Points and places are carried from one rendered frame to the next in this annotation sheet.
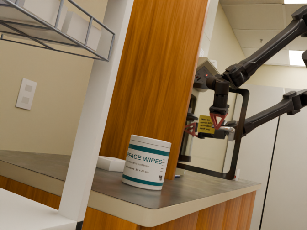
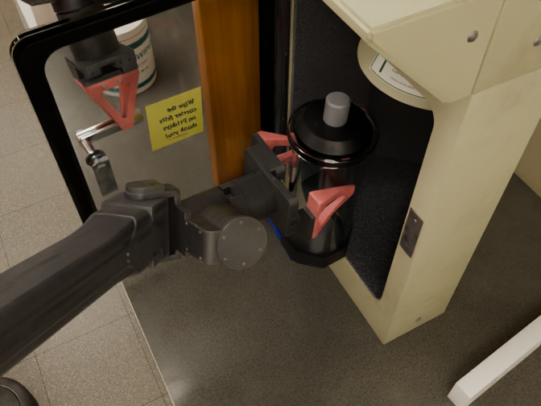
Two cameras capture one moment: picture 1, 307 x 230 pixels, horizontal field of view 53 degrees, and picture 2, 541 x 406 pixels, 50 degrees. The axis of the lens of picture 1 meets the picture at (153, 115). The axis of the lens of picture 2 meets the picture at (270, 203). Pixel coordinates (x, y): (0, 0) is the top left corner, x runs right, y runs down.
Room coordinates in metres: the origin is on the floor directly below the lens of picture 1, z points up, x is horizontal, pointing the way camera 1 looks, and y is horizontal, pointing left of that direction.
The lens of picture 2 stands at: (1.77, -0.62, 1.73)
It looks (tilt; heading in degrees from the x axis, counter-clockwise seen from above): 52 degrees down; 125
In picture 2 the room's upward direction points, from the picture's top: straight up
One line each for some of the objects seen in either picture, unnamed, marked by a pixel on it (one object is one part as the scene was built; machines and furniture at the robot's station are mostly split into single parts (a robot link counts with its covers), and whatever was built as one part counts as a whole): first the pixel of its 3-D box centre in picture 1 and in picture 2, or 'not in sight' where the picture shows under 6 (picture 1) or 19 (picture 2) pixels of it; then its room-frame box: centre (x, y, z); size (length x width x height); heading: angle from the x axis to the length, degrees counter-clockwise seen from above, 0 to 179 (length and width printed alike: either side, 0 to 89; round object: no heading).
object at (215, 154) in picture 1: (207, 128); (175, 130); (1.35, -0.25, 1.19); 0.30 x 0.01 x 0.40; 68
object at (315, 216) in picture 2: not in sight; (315, 195); (1.56, -0.22, 1.18); 0.09 x 0.07 x 0.07; 66
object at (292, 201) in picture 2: not in sight; (251, 198); (1.50, -0.28, 1.19); 0.10 x 0.07 x 0.07; 157
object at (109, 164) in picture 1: (112, 164); not in sight; (1.25, 0.12, 0.96); 0.16 x 0.12 x 0.04; 144
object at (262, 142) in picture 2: not in sight; (287, 160); (1.50, -0.20, 1.18); 0.09 x 0.07 x 0.07; 67
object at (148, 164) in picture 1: (146, 161); not in sight; (0.97, -0.01, 1.02); 0.13 x 0.13 x 0.15
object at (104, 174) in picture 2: not in sight; (103, 175); (1.33, -0.35, 1.18); 0.02 x 0.02 x 0.06; 68
